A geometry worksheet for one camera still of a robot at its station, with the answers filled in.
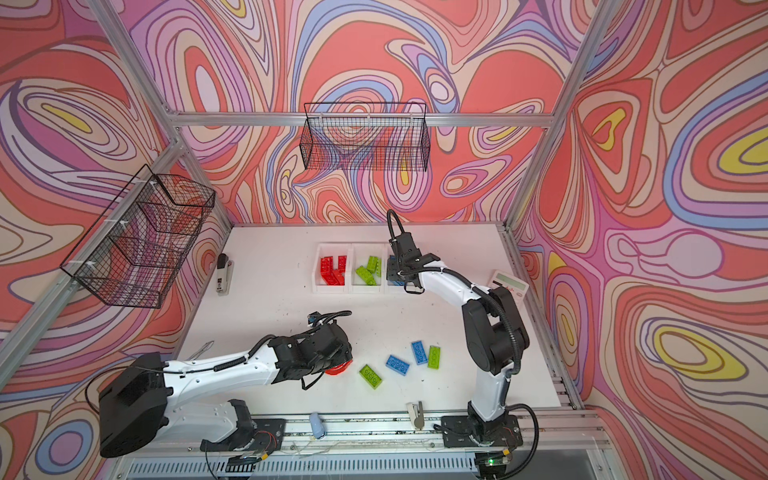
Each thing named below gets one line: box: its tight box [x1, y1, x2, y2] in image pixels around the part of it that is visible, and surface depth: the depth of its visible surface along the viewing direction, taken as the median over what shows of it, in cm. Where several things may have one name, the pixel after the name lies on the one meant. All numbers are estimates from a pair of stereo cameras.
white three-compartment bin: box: [312, 242, 405, 294], surface depth 103 cm
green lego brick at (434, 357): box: [427, 345, 441, 370], surface depth 88 cm
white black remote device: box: [216, 253, 234, 296], surface depth 103 cm
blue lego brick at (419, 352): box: [411, 340, 428, 365], surface depth 88 cm
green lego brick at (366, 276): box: [356, 265, 377, 286], surface depth 103 cm
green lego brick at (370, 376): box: [359, 364, 383, 390], surface depth 83 cm
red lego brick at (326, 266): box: [320, 256, 333, 277], surface depth 104 cm
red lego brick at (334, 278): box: [322, 272, 345, 286], surface depth 103 cm
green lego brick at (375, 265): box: [367, 256, 382, 276], surface depth 107 cm
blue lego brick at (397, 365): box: [385, 354, 410, 376], surface depth 86 cm
